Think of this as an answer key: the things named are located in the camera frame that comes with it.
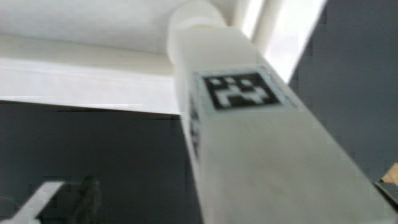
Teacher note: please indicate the white leg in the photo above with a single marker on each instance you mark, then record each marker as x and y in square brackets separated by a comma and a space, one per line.
[275, 175]

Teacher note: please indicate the white desk top tray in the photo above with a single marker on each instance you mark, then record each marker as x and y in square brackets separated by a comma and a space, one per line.
[158, 56]

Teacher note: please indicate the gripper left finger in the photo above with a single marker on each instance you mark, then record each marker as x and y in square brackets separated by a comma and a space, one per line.
[64, 203]

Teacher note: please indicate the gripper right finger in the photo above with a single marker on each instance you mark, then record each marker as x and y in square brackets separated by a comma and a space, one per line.
[387, 182]

